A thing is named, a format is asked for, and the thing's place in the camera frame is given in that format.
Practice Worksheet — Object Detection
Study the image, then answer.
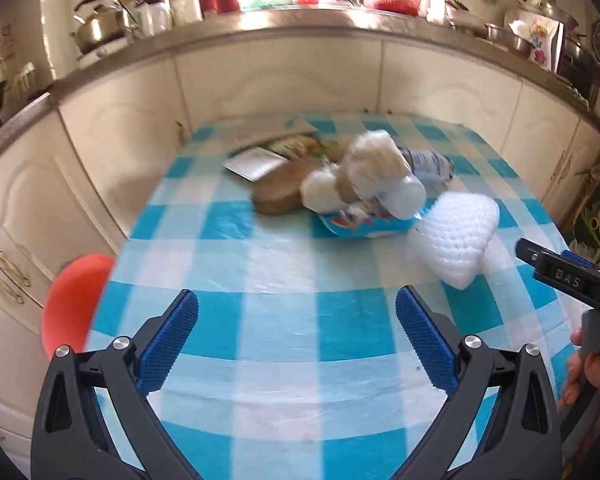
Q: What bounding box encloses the steel kitchen countertop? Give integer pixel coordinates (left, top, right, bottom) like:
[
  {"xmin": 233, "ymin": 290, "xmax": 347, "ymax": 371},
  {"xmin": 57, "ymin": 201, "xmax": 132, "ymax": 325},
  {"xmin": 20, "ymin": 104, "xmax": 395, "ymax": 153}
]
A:
[{"xmin": 0, "ymin": 2, "xmax": 600, "ymax": 161}]

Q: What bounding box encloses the green cookie packet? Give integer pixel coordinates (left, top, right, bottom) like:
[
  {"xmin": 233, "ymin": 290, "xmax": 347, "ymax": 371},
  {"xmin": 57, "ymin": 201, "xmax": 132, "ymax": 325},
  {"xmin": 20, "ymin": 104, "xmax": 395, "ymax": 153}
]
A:
[{"xmin": 260, "ymin": 134, "xmax": 346, "ymax": 163}]

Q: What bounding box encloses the blue cartoon snack packet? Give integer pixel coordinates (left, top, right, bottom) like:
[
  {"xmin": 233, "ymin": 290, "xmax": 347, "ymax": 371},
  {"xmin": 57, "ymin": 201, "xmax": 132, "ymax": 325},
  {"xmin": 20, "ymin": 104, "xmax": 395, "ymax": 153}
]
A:
[{"xmin": 317, "ymin": 199, "xmax": 426, "ymax": 238}]

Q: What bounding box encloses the green storage rack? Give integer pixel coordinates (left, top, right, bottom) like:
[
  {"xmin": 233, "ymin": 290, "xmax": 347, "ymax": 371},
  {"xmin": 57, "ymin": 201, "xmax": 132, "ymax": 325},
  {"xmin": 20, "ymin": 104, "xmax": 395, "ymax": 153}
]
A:
[{"xmin": 575, "ymin": 160, "xmax": 600, "ymax": 267}]

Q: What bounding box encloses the brass cabinet handle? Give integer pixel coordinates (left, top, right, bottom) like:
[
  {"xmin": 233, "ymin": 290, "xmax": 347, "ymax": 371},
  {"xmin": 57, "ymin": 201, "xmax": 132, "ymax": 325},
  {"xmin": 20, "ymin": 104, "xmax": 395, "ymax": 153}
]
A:
[
  {"xmin": 0, "ymin": 267, "xmax": 25, "ymax": 304},
  {"xmin": 0, "ymin": 251, "xmax": 33, "ymax": 288}
]

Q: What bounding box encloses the white crocheted cloth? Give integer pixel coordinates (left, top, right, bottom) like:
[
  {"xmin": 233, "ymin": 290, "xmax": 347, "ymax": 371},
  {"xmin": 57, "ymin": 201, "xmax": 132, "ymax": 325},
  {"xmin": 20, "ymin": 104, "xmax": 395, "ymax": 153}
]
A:
[{"xmin": 412, "ymin": 191, "xmax": 501, "ymax": 291}]

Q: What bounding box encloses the silver foil packet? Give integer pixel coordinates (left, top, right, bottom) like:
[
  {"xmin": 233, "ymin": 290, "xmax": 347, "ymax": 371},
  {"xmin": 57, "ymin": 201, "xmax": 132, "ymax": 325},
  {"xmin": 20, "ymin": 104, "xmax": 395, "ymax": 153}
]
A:
[{"xmin": 223, "ymin": 147, "xmax": 286, "ymax": 182}]

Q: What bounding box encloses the white hot plate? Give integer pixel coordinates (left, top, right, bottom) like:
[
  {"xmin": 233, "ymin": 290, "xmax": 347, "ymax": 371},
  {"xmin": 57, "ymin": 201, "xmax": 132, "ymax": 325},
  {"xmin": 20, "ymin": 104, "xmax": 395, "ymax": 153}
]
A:
[{"xmin": 75, "ymin": 37, "xmax": 137, "ymax": 70}]

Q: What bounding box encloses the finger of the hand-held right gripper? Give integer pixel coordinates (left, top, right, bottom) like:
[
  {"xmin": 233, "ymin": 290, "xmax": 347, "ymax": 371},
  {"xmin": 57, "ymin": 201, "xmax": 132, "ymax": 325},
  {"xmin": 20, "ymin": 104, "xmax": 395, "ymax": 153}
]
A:
[
  {"xmin": 560, "ymin": 251, "xmax": 600, "ymax": 274},
  {"xmin": 515, "ymin": 238, "xmax": 548, "ymax": 267}
]

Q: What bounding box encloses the blue checkered tablecloth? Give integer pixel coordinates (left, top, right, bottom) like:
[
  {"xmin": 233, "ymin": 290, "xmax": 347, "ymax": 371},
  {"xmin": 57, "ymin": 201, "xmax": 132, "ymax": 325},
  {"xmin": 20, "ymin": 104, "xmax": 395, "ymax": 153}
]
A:
[{"xmin": 82, "ymin": 112, "xmax": 581, "ymax": 480}]

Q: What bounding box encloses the brown potato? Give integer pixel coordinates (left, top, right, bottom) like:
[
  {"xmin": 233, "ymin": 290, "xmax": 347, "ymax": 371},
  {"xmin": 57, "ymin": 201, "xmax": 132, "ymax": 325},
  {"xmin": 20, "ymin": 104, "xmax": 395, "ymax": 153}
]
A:
[{"xmin": 251, "ymin": 159, "xmax": 326, "ymax": 217}]

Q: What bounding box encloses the white plastic bottle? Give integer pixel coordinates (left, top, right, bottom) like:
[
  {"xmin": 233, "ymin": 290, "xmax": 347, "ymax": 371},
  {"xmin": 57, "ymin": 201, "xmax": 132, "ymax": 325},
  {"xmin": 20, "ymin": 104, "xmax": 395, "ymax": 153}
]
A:
[{"xmin": 380, "ymin": 147, "xmax": 455, "ymax": 220}]

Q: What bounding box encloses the steel pot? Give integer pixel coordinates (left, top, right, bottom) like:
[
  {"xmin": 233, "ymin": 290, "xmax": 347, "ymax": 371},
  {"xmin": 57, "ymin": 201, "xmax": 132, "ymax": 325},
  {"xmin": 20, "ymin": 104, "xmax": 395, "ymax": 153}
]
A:
[{"xmin": 539, "ymin": 0, "xmax": 581, "ymax": 32}]

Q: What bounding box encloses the white foam fruit net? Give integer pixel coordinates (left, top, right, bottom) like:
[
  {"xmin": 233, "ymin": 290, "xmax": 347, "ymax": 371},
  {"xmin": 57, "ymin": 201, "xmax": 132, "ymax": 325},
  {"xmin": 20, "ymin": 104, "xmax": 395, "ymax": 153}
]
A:
[{"xmin": 300, "ymin": 167, "xmax": 353, "ymax": 213}]

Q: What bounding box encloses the white plush toy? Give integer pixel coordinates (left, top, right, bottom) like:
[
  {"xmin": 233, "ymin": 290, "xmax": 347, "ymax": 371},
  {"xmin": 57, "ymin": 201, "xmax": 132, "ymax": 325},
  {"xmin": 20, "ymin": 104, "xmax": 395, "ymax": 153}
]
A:
[{"xmin": 342, "ymin": 130, "xmax": 413, "ymax": 196}]

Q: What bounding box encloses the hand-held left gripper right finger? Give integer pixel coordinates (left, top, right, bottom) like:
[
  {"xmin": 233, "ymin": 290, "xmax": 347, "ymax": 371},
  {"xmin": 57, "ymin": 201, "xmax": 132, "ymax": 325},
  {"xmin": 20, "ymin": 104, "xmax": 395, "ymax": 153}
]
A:
[{"xmin": 395, "ymin": 285, "xmax": 563, "ymax": 480}]

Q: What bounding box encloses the steel kettle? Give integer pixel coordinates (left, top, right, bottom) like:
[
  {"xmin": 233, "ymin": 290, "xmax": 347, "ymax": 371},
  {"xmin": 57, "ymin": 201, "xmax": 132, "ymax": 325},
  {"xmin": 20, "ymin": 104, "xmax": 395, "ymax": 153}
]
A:
[{"xmin": 70, "ymin": 0, "xmax": 131, "ymax": 56}]

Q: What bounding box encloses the cream kitchen cabinet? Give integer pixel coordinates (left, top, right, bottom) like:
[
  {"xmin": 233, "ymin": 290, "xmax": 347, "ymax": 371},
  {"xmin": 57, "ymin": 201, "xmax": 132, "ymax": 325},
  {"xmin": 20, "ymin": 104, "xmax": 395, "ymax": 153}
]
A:
[{"xmin": 0, "ymin": 35, "xmax": 600, "ymax": 471}]

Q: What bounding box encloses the black cooking pot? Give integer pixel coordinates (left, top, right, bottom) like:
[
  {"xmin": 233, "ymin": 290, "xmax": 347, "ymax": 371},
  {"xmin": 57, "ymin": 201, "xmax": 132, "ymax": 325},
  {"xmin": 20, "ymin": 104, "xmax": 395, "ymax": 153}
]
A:
[{"xmin": 561, "ymin": 35, "xmax": 600, "ymax": 107}]

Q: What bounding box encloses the orange plastic stool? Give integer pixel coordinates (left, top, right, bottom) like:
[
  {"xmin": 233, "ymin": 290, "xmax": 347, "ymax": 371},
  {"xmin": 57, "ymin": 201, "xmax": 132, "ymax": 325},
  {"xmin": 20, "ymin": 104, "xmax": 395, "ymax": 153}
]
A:
[{"xmin": 42, "ymin": 254, "xmax": 117, "ymax": 361}]

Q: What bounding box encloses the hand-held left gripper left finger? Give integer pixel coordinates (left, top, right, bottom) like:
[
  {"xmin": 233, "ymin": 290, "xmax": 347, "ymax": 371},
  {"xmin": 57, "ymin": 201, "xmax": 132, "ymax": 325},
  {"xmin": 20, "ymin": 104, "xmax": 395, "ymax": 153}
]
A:
[{"xmin": 30, "ymin": 289, "xmax": 206, "ymax": 480}]

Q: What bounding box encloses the white plastic jug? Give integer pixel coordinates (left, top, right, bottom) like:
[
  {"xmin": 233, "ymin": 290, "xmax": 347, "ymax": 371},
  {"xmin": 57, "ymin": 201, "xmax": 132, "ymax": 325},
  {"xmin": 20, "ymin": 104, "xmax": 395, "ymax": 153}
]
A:
[
  {"xmin": 172, "ymin": 0, "xmax": 203, "ymax": 23},
  {"xmin": 132, "ymin": 0, "xmax": 173, "ymax": 37}
]

